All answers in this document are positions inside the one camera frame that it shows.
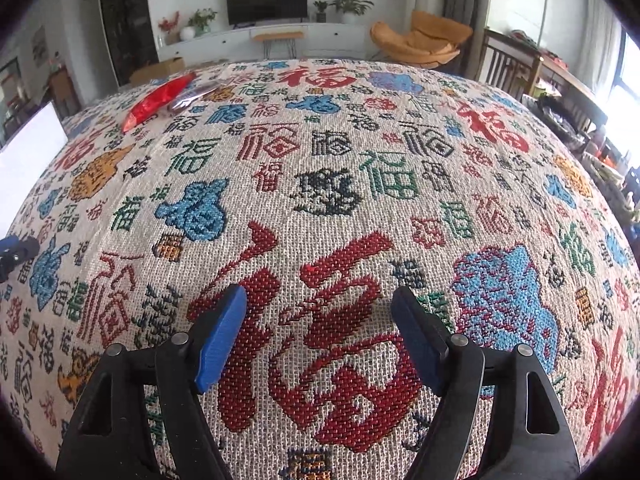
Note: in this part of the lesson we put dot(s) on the wooden stool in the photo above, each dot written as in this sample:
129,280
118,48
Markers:
277,36

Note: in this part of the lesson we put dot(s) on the white storage box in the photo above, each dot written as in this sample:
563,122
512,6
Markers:
27,170

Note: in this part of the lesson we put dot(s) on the large leafy potted plant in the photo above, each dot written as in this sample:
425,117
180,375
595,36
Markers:
351,5

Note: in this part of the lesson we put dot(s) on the cardboard box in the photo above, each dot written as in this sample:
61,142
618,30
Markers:
157,67

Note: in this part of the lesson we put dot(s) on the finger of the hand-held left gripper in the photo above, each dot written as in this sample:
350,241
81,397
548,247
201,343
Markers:
22,252
7,243

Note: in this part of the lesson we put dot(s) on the dark wooden chair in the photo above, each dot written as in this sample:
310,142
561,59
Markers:
507,62

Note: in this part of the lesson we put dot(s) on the wooden dining table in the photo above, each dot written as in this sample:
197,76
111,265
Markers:
570,85

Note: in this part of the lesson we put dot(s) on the round white vase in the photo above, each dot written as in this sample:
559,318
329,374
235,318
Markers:
187,33

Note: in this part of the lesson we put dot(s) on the grey curtain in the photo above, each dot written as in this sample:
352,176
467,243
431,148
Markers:
467,10

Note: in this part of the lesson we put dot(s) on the white television cabinet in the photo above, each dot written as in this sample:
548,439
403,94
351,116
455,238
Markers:
340,37

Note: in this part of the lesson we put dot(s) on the framed wall picture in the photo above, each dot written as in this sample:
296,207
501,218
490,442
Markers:
41,45

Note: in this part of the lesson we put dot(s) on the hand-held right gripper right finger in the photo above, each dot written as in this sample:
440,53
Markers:
417,340

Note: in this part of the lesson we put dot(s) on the red flowers in vase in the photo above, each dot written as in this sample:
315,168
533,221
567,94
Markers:
168,25

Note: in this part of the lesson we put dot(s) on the orange lounge chair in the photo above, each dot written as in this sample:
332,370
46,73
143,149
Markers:
422,40

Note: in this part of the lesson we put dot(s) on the red snack packet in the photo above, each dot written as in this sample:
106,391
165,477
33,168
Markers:
155,100

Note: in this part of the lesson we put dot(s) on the dark clear snack packet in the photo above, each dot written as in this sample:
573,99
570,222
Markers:
192,96

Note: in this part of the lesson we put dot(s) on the black television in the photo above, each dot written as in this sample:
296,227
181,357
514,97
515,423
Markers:
266,2

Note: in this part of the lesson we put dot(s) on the small plant in dark pot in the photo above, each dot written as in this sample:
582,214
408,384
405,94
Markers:
321,10

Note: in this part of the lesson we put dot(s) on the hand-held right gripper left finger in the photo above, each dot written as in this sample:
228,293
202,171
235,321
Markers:
222,340

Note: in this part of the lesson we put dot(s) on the printed blanket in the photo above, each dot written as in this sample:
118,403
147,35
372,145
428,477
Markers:
325,185

